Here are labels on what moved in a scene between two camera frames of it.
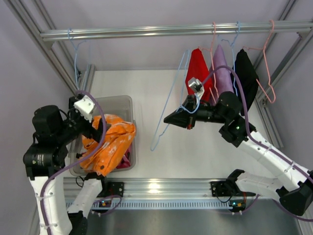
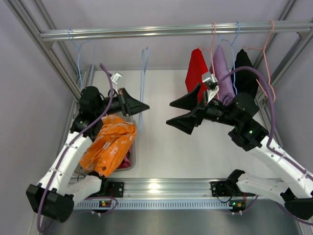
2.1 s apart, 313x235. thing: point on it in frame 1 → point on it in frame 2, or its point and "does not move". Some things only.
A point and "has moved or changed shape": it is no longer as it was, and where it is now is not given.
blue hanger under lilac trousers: x=232 y=44 does not move
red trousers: x=198 y=68 does not move
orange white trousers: x=118 y=136 does not move
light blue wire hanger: x=76 y=49 has moved or changed shape
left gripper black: x=87 y=128 → x=123 y=102
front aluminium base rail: x=153 y=188 does not move
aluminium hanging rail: x=177 y=31 does not move
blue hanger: x=175 y=104 → x=145 y=52
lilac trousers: x=220 y=82 does not move
